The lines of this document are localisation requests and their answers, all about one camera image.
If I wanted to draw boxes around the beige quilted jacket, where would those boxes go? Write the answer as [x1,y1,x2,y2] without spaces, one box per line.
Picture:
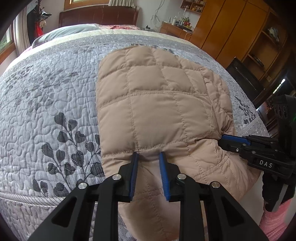
[96,46,259,240]

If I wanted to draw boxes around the coat rack with clothes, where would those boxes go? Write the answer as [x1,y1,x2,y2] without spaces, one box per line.
[27,1,52,44]

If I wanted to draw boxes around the pink knitted sleeve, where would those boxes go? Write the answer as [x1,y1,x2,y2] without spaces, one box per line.
[259,199,292,241]

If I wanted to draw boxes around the grey floral quilted bedspread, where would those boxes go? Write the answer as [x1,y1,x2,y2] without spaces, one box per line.
[1,29,268,240]

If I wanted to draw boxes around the wooden wardrobe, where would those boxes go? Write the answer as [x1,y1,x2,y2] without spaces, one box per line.
[190,0,290,85]

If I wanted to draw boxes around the wooden desk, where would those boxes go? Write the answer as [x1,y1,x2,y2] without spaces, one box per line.
[159,22,192,41]

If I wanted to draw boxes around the red patterned cloth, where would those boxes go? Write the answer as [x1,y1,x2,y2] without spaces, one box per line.
[108,25,140,30]

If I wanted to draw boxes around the striped grey curtain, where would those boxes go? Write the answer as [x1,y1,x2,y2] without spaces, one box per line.
[108,0,135,8]

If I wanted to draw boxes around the dark wooden headboard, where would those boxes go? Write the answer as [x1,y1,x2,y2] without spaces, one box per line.
[59,5,140,28]

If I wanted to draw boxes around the light side curtain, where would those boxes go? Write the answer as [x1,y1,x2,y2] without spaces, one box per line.
[13,7,30,56]

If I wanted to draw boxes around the grey pillow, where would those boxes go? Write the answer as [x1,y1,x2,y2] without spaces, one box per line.
[32,24,99,48]

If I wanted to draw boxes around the large side window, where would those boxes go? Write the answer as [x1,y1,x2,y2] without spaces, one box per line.
[0,24,16,64]

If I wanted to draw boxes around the window above headboard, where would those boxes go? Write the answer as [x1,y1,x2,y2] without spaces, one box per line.
[64,0,109,10]

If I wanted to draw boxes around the wall shelf with items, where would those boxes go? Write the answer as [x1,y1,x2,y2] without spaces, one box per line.
[180,0,207,14]

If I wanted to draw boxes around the hanging white cables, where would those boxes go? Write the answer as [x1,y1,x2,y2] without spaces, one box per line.
[150,0,166,30]

